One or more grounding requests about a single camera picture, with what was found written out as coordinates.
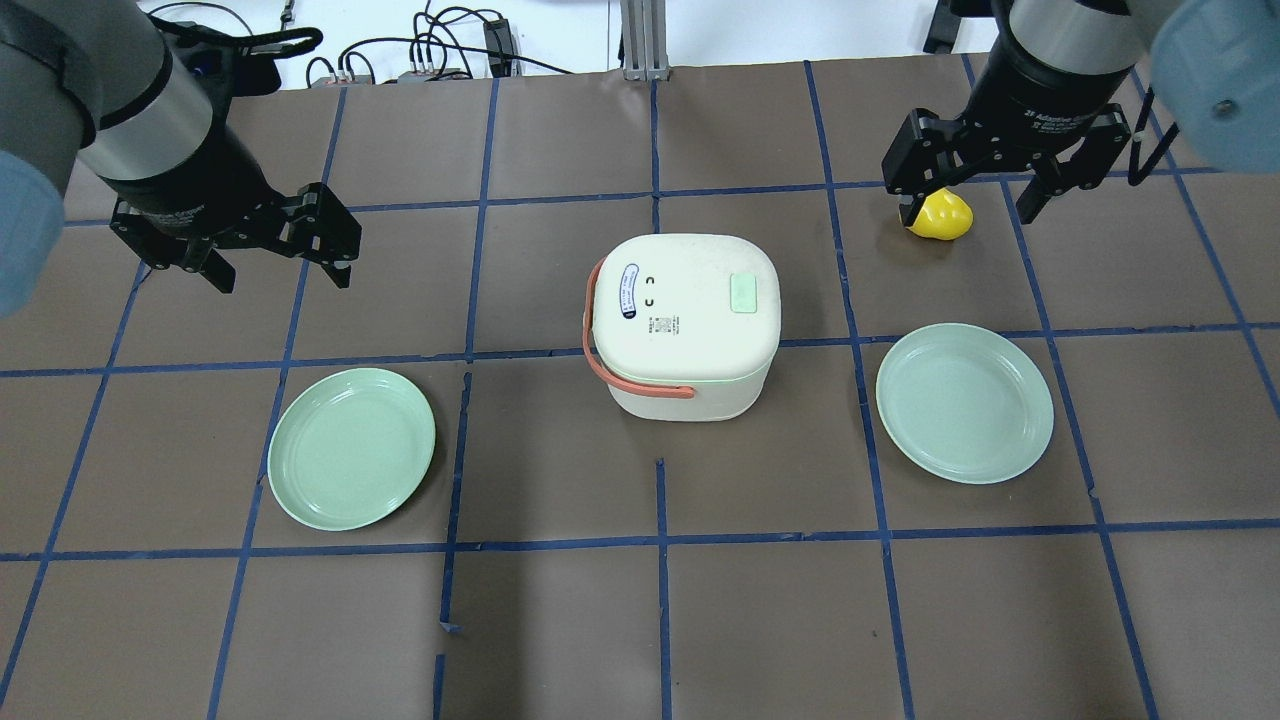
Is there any black gripper body near pepper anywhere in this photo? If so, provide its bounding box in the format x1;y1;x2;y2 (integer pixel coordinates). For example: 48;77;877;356
961;38;1128;174

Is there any robot arm far from pepper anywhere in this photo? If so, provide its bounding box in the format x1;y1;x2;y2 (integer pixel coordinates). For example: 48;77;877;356
1;1;362;316

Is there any robot arm near pepper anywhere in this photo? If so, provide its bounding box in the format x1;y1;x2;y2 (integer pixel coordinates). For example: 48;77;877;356
881;1;1279;227

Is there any white rice cooker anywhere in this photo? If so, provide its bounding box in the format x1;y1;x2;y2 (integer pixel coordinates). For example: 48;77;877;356
581;233;782;421

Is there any yellow toy pepper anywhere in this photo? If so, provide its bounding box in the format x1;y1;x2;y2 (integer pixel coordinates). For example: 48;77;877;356
908;188;975;241

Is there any green plate far from pepper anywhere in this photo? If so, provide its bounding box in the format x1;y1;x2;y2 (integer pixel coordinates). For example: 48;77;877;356
266;366;436;532

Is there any green plate near pepper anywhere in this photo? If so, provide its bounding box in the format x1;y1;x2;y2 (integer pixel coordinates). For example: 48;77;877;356
876;323;1055;486

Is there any black power adapter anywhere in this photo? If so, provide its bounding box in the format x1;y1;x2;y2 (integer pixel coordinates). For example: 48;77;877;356
483;18;516;78

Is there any black cable bundle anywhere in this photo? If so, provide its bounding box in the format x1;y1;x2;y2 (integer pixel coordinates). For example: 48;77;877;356
305;0;576;88

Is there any aluminium frame post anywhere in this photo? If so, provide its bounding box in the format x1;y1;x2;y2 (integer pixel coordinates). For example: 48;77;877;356
620;0;671;82

